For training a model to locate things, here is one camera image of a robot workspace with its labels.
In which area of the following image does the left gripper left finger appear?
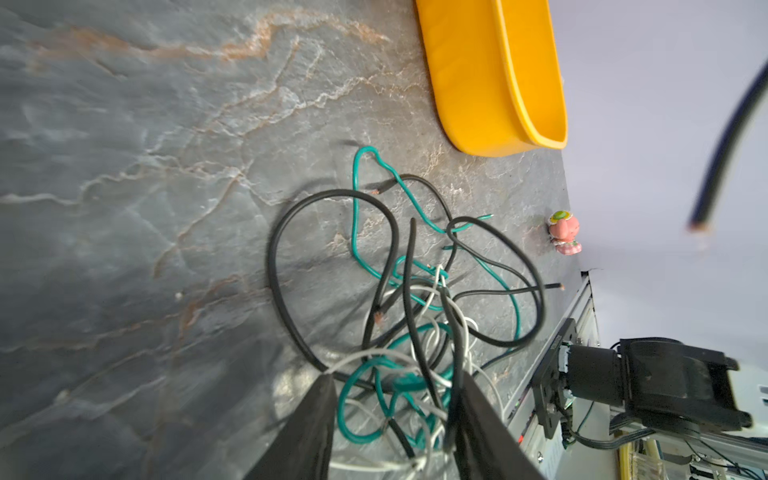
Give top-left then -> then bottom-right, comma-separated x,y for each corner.
245,375 -> 338,480

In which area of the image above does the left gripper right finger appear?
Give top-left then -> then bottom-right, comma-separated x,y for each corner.
454,372 -> 544,480

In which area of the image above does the white cable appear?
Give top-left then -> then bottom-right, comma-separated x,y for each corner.
323,263 -> 505,475

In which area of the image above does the black cable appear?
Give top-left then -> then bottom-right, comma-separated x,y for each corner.
266,188 -> 421,445
368,173 -> 566,370

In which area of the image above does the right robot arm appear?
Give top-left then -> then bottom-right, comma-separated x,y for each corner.
530,319 -> 767,450

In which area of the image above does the pink toy figure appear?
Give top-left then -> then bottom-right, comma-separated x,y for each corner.
548,210 -> 582,256

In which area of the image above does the yellow plastic bin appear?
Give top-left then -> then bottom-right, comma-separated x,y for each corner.
416,1 -> 568,157

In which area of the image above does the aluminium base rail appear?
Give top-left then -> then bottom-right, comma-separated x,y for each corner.
507,272 -> 767,479

